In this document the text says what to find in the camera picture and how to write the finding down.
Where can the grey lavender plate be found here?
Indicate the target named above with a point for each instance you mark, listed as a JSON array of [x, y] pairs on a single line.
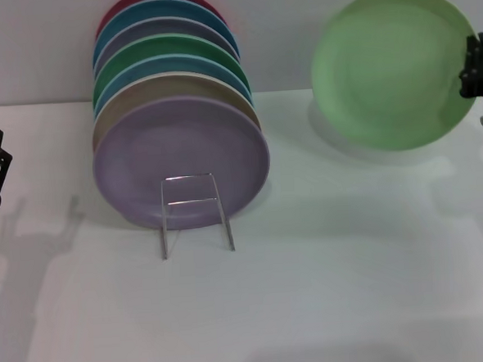
[[166, 27]]

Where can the dark teal blue plate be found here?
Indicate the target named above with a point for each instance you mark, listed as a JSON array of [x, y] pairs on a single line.
[[165, 11]]

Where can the light green plate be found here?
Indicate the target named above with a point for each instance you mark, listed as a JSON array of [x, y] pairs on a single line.
[[391, 73]]

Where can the purple plate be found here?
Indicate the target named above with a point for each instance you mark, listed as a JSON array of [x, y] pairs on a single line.
[[182, 143]]

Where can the maroon red plate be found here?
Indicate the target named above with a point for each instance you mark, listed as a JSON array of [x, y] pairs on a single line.
[[120, 4]]

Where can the beige plate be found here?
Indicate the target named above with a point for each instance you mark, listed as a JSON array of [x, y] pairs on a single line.
[[158, 87]]

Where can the light blue plate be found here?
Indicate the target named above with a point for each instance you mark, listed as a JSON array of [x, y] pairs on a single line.
[[169, 64]]

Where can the dark green plate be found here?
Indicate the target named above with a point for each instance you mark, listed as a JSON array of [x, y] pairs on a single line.
[[167, 46]]

